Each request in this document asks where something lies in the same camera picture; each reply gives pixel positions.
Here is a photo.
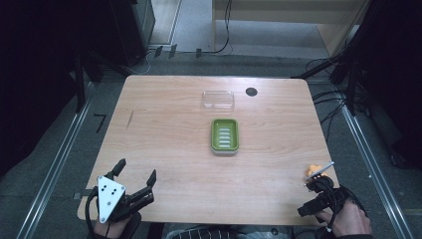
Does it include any light wooden furniture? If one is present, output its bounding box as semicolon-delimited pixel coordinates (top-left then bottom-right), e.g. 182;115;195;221
211;0;371;57

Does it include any black hanging cable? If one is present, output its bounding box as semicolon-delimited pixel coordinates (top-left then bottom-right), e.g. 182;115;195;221
185;0;234;56

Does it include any bundle of black floor cables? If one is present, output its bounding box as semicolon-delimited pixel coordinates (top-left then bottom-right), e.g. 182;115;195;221
305;58;369;142

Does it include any clear plastic lid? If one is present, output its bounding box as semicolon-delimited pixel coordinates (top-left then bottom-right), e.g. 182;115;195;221
201;90;236;111

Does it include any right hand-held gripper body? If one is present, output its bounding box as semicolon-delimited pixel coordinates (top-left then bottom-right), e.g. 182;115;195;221
297;160;349;224

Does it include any metal floor rail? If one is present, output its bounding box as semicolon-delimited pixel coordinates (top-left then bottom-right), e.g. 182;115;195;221
15;81;96;239
339;105;416;239

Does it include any green soap dish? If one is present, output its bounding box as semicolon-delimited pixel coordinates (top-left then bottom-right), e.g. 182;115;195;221
210;118;240;155

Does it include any person's right hand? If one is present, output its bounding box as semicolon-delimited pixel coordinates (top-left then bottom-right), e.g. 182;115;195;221
315;198;374;239

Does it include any orange soap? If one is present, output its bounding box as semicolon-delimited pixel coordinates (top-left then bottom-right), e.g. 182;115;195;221
305;164;327;179

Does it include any person's striped dark clothing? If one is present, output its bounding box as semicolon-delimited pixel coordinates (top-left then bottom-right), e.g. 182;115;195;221
164;224;297;239

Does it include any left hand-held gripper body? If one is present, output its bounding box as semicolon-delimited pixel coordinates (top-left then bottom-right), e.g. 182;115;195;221
94;171;155;224

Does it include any dark computer tower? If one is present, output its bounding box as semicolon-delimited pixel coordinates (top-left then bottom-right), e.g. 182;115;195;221
107;0;157;68

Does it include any person's left hand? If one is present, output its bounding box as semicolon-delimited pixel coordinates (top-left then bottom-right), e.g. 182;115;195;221
93;214;133;239

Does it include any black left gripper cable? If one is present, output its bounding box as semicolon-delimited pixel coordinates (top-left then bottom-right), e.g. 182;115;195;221
85;186;102;237

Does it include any black metal stand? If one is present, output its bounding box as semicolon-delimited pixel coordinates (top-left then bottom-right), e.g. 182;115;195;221
292;19;376;118
68;49;133;114

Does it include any white floor cable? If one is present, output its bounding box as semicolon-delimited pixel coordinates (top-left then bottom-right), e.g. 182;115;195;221
127;48;158;76

